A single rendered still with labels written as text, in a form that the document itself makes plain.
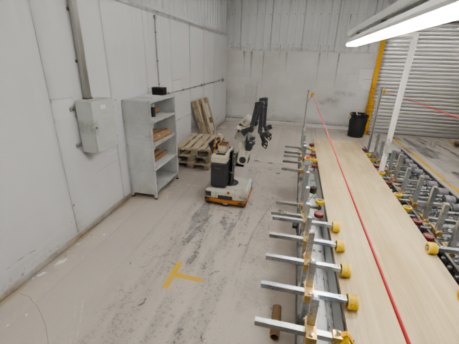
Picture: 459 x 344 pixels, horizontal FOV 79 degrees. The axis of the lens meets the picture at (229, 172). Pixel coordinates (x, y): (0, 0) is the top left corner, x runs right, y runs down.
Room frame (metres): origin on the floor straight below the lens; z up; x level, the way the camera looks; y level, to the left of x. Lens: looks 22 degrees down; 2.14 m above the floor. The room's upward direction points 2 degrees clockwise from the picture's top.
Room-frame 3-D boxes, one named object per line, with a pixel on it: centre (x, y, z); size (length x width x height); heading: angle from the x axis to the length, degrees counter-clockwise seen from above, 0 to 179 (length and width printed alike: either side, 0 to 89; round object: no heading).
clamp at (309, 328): (0.95, -0.41, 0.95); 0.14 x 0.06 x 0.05; 167
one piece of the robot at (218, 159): (4.12, 0.08, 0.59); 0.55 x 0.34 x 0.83; 167
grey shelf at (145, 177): (4.43, 1.27, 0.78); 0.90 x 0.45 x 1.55; 167
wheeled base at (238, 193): (4.10, -0.01, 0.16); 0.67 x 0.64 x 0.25; 77
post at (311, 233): (1.46, -0.52, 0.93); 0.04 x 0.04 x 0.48; 77
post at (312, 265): (1.21, -0.47, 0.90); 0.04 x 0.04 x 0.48; 77
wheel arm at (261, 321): (0.95, -0.33, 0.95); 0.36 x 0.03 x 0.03; 77
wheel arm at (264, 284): (1.18, -0.45, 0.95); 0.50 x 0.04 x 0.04; 77
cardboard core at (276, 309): (1.73, -0.44, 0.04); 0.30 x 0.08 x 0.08; 167
